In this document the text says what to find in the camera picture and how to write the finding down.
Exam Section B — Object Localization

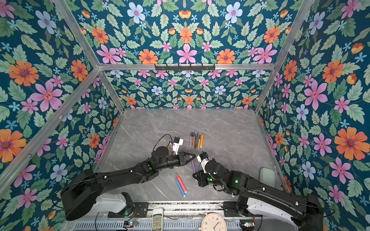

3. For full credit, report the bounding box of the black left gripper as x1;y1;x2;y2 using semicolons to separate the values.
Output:
157;150;197;171

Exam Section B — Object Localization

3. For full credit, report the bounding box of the purple marker pen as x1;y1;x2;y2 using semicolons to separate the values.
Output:
191;160;197;173

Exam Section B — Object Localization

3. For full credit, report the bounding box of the orange highlighter pen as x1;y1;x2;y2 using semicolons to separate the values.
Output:
199;133;204;148

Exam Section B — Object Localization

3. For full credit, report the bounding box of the brown pen tan cap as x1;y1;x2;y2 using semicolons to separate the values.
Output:
194;134;197;149

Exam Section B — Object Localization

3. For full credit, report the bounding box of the beige marker pen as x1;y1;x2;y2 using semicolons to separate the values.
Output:
197;135;201;149

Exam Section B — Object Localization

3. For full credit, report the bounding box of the pink marker pen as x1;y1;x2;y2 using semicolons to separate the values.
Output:
176;173;188;193

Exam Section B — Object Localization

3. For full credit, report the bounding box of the blue marker pen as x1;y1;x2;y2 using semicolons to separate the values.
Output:
175;178;186;197

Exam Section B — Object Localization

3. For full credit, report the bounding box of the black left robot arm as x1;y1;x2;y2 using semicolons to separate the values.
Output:
60;146;197;221

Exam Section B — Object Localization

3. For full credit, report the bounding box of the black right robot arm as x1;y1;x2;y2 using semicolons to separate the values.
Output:
193;158;324;231

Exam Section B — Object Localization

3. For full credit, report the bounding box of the round pink clock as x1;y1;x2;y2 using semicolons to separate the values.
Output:
199;213;227;231

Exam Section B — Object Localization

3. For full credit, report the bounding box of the pale green adapter box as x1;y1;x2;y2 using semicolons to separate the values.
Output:
259;167;276;188

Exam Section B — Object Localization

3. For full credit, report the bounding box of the right small circuit board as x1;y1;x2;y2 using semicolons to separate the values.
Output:
240;220;255;231

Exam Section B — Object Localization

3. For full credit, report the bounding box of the small circuit board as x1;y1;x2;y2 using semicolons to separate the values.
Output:
124;220;138;229
240;220;255;231

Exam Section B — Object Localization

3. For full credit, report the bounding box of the white remote control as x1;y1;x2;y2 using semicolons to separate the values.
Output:
151;208;164;231

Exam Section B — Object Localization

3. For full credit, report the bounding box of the left small circuit board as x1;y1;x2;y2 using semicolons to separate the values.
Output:
124;220;138;229

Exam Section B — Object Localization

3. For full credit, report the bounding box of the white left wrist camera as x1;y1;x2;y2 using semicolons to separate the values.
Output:
172;137;184;155

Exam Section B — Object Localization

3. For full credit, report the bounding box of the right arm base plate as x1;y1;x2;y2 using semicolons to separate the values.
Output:
221;201;263;218

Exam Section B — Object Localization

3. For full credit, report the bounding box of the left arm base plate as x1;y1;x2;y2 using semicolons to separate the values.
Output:
108;202;149;218

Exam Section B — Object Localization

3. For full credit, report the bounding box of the black hook rail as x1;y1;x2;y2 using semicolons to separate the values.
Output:
154;64;216;71

